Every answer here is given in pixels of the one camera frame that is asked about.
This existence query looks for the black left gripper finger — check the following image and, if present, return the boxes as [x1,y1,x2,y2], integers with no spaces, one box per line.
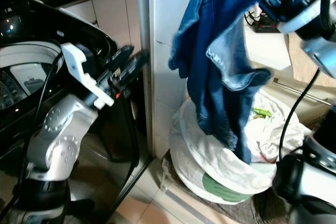
[109,45,136,70]
[120,50,151,86]

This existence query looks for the blue denim jeans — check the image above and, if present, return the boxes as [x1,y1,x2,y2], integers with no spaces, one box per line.
[168,0,278,165]

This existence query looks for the black top-load washing machine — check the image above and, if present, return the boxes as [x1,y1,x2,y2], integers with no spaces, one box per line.
[0,0,150,183]

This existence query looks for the black power strip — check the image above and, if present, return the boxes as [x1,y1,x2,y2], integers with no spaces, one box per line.
[246,9,280,34]

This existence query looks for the white kitchen cabinet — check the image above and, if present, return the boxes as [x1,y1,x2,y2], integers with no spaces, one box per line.
[66,0,143,54]

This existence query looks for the white laundry bag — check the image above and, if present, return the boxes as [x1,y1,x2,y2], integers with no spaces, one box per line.
[169,89,313,205]

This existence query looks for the small green item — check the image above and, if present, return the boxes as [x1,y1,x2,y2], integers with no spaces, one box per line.
[251,107,271,118]

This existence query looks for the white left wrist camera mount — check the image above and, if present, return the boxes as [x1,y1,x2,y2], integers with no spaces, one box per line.
[61,42,116,111]

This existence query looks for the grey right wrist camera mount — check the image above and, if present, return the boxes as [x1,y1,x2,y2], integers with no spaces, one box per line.
[276,0,325,36]

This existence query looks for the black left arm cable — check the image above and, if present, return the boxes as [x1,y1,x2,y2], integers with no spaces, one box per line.
[1,50,65,220]

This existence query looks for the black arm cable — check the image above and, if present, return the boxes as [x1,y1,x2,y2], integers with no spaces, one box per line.
[1,50,65,220]
[277,68,322,163]

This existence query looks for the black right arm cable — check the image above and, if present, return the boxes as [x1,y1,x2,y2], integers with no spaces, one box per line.
[277,68,322,163]

